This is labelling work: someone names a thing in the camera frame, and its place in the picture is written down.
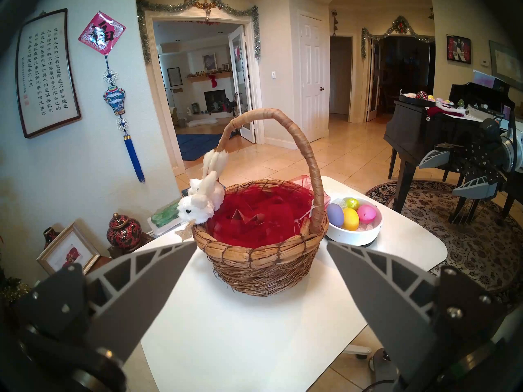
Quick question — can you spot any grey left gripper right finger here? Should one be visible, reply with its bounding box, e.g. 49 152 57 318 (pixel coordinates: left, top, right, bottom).
326 241 441 383

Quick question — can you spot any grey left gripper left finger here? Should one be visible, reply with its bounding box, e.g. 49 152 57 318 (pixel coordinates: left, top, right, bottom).
84 241 198 362

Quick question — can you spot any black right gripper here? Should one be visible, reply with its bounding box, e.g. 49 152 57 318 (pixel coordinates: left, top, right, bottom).
418 138 508 200

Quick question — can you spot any purple easter egg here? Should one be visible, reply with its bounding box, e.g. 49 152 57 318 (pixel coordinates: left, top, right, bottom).
327 203 344 228

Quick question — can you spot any yellow easter egg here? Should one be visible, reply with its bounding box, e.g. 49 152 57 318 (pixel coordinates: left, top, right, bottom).
342 208 360 231

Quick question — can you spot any red mesh basket lining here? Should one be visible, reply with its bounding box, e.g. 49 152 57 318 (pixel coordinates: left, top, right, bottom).
208 176 331 249

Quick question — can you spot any dark wooden side table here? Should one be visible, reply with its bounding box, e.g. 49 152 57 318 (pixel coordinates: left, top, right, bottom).
86 233 155 275

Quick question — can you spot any black grand piano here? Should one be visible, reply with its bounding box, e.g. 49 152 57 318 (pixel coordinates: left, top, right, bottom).
383 82 523 226

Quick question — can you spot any red santa hat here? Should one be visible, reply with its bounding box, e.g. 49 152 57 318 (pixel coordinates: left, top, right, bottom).
427 103 466 118

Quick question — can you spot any white bowl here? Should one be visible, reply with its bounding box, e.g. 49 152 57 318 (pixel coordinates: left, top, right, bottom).
326 193 384 246

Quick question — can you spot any red cloisonne jar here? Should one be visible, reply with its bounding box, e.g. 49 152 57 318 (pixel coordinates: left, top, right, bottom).
107 213 142 251

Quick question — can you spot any patterned oriental rug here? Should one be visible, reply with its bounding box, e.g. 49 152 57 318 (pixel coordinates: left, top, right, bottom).
365 180 523 306

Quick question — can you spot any white framed picture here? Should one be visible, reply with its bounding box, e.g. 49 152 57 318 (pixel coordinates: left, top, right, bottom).
37 223 101 276

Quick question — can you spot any green folded cloth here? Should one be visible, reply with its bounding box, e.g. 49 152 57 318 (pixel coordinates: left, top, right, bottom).
150 209 182 228

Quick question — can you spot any white plush bunny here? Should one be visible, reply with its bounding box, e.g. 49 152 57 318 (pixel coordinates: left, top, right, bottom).
177 149 229 225

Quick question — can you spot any red black framed picture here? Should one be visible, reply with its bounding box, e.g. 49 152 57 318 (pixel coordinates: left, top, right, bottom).
447 35 472 65

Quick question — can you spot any green garland with red ornament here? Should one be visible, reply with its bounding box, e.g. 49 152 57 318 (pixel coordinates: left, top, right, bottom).
361 15 436 60

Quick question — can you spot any blue floor rug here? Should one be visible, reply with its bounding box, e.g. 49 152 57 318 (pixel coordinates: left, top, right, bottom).
177 130 241 162

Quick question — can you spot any white panel door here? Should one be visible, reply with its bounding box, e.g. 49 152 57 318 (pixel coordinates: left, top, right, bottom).
297 13 330 143

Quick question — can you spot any blue tassel vase ornament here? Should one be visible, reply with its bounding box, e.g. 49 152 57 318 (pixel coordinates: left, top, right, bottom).
102 56 146 184

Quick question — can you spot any black fireplace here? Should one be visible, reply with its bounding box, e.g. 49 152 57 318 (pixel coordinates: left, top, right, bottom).
204 89 228 113

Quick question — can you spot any glass french door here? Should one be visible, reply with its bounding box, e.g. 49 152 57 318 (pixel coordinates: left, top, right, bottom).
228 25 257 144

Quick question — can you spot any framed calligraphy scroll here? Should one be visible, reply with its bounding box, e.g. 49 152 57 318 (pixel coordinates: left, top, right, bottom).
16 9 81 139

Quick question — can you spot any silver green tinsel garland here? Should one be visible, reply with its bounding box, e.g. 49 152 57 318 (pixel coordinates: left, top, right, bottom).
136 0 261 65

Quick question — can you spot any red diamond fu decoration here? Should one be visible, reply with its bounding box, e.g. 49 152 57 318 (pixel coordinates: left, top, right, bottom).
78 11 126 56

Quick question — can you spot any white pedestal table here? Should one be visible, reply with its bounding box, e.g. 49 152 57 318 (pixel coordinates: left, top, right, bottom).
123 176 448 392

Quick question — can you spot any large framed wall picture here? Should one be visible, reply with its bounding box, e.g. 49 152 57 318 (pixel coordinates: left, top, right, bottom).
489 40 523 91

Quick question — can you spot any wicker basket with handle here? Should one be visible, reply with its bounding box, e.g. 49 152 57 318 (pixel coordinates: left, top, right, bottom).
192 108 330 297

